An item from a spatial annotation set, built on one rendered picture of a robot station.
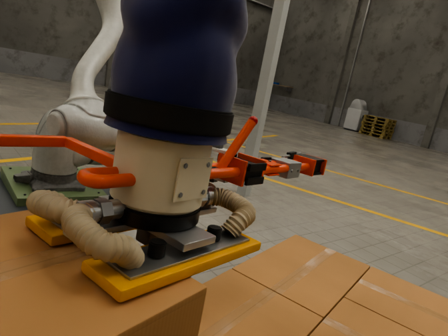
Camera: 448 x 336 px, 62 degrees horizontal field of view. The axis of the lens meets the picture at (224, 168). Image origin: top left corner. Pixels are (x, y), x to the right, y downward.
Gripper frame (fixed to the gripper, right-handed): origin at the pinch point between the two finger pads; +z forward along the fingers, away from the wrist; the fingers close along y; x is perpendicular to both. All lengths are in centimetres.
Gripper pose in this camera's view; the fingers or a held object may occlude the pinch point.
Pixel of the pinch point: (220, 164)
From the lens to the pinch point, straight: 88.6
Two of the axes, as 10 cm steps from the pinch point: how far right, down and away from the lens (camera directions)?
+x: -5.8, 0.8, -8.1
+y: -1.7, 9.6, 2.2
